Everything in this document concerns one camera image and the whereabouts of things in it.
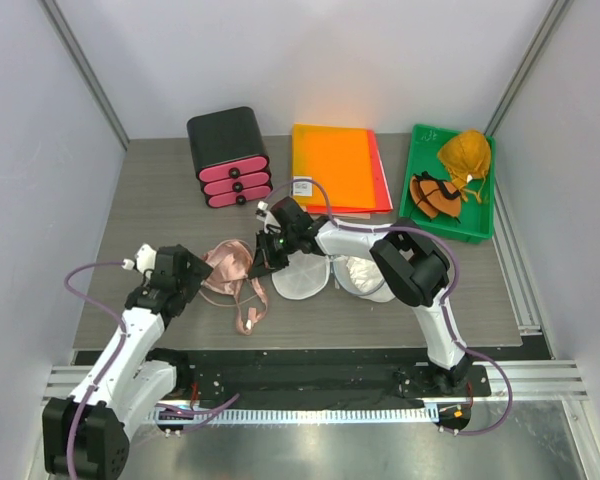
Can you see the white slotted cable duct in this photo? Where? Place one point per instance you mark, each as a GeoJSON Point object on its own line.
{"type": "Point", "coordinates": [242, 417]}

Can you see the mustard orange bra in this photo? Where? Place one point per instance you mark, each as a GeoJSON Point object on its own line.
{"type": "Point", "coordinates": [467, 158]}

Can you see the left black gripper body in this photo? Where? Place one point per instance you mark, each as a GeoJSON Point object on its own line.
{"type": "Point", "coordinates": [185, 289]}

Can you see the white mesh laundry bag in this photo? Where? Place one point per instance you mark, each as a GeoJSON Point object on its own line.
{"type": "Point", "coordinates": [308, 274]}

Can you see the orange folder stack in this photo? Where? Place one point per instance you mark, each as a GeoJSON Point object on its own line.
{"type": "Point", "coordinates": [338, 168]}

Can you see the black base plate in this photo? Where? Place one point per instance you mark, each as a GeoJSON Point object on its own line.
{"type": "Point", "coordinates": [332, 375]}

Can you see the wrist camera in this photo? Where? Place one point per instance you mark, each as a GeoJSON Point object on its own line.
{"type": "Point", "coordinates": [143, 260]}
{"type": "Point", "coordinates": [264, 215]}

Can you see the black pink drawer box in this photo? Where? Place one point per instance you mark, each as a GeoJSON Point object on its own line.
{"type": "Point", "coordinates": [229, 157]}

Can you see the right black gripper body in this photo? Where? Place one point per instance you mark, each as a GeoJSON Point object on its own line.
{"type": "Point", "coordinates": [281, 244]}

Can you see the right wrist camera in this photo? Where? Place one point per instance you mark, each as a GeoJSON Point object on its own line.
{"type": "Point", "coordinates": [264, 215]}

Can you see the pink bra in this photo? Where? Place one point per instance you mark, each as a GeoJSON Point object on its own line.
{"type": "Point", "coordinates": [229, 286]}

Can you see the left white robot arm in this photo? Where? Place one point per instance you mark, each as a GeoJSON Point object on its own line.
{"type": "Point", "coordinates": [88, 433]}

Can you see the green plastic bin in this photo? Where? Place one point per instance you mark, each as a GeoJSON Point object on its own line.
{"type": "Point", "coordinates": [475, 223]}

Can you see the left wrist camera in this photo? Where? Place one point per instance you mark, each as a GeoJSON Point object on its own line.
{"type": "Point", "coordinates": [143, 260]}

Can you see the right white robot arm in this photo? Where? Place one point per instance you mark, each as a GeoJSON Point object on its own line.
{"type": "Point", "coordinates": [413, 267]}

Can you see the white bra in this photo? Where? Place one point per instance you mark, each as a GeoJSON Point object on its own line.
{"type": "Point", "coordinates": [358, 276]}

